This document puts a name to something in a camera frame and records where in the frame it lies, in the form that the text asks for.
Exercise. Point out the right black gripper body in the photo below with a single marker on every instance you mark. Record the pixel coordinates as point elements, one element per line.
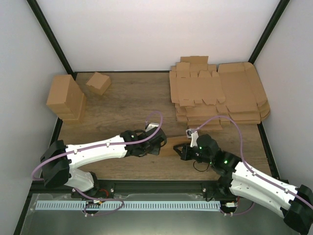
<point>188,156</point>

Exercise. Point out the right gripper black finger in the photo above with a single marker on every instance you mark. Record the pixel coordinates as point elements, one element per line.
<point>180,153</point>
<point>179,146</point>

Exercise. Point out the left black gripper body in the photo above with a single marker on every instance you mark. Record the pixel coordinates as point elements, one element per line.
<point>155,150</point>

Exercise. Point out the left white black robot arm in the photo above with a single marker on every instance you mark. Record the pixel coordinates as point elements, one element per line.
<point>62,162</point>

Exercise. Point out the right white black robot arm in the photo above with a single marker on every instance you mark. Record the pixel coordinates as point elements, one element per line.
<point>293,204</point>

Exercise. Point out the small folded cardboard box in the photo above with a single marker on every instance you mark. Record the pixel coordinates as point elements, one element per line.
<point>98,83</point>

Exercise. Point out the low folded cardboard box stack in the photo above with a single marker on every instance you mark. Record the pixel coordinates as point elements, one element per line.
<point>73,110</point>

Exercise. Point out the tall folded cardboard box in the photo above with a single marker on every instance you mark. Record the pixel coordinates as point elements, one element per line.
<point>63,87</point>

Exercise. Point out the stack of flat cardboard blanks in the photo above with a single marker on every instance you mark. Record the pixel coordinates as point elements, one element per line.
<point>196,91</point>

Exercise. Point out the large flat cardboard blanks stack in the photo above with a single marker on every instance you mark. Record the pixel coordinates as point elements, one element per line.
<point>245,99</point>

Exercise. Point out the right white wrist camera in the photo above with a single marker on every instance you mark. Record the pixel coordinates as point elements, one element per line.
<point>192,134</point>

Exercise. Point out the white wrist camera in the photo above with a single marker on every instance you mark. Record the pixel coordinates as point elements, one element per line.
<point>192,134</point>
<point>151,128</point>

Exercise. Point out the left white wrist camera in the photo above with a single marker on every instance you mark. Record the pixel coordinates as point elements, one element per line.
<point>151,128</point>

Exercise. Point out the black aluminium frame rail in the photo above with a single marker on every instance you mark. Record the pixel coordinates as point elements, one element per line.
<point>112,187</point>

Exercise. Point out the grey metal base plate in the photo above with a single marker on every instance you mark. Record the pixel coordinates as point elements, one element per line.
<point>258,221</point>

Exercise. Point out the light blue slotted cable duct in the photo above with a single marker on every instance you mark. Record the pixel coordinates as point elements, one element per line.
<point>130,206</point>

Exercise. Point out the right black frame post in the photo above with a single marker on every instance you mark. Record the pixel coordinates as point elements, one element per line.
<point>278,12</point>

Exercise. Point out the black frame post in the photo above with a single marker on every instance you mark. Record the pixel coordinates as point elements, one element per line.
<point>278,12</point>
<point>33,4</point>

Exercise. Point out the left black frame post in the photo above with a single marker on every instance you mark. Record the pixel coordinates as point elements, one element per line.
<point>33,4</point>

